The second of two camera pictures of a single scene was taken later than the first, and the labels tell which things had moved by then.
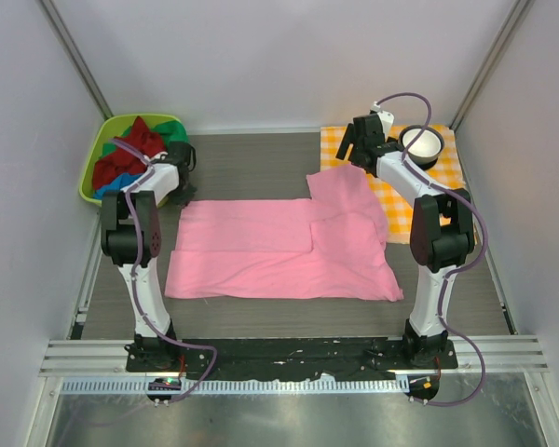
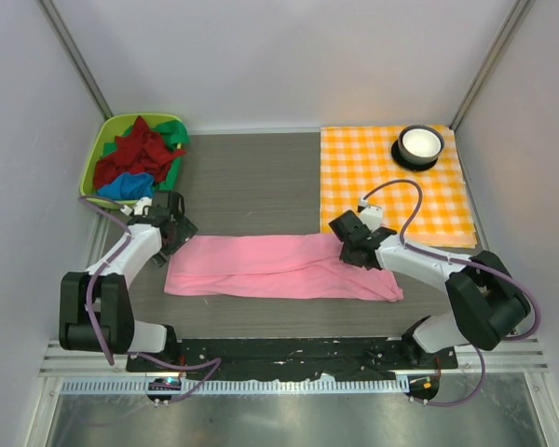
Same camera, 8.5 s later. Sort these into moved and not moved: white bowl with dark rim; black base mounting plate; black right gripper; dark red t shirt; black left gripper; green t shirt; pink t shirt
Moved: pink t shirt; black right gripper; black left gripper
Not moved: black base mounting plate; white bowl with dark rim; green t shirt; dark red t shirt
